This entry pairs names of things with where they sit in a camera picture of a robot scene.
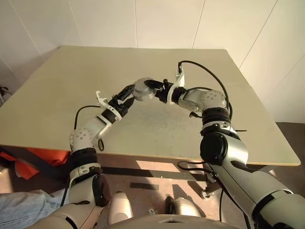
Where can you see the orange sheet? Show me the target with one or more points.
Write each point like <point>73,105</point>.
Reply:
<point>54,156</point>

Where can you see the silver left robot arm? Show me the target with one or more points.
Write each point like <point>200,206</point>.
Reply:
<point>83,137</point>

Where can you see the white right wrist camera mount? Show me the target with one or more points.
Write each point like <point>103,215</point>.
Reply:
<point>180,80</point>

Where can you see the person's leg in blue jeans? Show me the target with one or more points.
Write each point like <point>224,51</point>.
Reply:
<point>23,210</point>

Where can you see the dark stand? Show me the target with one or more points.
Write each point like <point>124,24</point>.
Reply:
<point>3,91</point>

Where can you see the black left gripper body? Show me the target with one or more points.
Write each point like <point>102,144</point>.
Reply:
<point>119,106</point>

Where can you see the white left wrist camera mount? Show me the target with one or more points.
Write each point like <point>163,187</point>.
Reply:
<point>101,96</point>

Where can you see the black tape strip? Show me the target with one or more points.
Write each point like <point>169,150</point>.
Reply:
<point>144,186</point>

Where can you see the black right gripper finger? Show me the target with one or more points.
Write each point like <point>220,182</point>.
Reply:
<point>153,84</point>

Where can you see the silver motor housing copper windings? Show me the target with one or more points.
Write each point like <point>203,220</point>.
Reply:
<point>144,95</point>

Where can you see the silver robot torso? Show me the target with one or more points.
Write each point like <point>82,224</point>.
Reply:
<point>171,224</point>

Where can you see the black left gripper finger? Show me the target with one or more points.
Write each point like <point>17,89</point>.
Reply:
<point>126,91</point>
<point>129,103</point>

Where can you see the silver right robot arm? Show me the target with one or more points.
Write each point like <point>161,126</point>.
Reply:
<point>214,97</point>

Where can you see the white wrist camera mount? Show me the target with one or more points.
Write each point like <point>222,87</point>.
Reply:
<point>101,96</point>
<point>180,80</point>

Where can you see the table caster wheel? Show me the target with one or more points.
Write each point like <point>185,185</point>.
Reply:
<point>206,193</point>

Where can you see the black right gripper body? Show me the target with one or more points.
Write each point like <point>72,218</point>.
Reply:
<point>164,94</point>

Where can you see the silver right robot leg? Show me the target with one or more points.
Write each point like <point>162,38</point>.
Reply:
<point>188,207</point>

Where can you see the silver robot leg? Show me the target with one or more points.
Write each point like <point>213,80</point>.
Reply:
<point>188,207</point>
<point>121,207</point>

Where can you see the silver left robot leg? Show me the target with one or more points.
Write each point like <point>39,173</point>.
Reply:
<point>121,207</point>

